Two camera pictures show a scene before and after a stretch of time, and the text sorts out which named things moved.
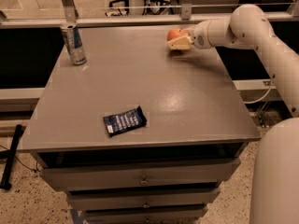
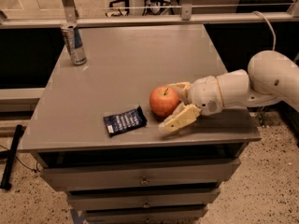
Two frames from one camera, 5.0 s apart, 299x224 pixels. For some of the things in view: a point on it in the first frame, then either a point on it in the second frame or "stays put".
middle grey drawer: (144, 197) stays put
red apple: (177, 33) to (163, 100)
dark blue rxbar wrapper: (124, 121) stays put
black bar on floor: (8, 155) stays put
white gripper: (199, 35) to (205, 93)
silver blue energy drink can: (74, 42) stays put
